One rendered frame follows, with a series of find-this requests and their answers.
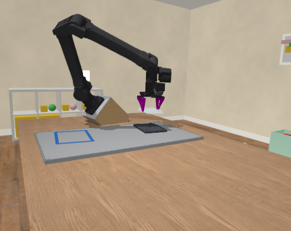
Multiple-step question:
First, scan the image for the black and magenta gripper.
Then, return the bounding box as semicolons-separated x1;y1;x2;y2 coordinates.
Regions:
137;92;164;112

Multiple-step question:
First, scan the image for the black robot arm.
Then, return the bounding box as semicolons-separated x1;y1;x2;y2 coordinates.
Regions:
53;14;171;115

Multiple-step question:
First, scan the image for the white well plate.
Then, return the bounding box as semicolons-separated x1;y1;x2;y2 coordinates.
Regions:
138;107;163;114

